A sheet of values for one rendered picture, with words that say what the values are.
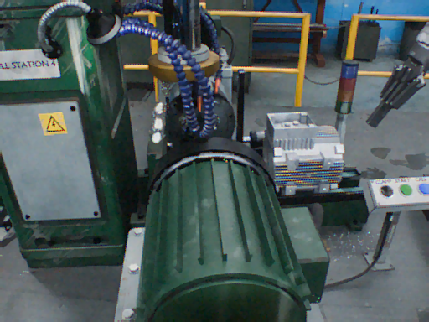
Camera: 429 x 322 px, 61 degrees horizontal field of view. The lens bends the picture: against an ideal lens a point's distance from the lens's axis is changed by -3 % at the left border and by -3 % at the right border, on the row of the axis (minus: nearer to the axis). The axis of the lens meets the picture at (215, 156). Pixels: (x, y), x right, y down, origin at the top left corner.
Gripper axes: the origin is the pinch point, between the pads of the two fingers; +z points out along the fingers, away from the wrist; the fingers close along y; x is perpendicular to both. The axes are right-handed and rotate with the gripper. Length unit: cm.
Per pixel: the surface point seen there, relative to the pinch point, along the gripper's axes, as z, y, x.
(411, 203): 10.9, 22.0, 8.0
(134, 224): 57, 8, -46
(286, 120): 16.1, -10.5, -16.8
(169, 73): 15, 3, -55
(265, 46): 61, -498, 110
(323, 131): 12.5, -5.2, -7.6
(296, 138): 16.9, -0.9, -15.8
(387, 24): -62, -467, 246
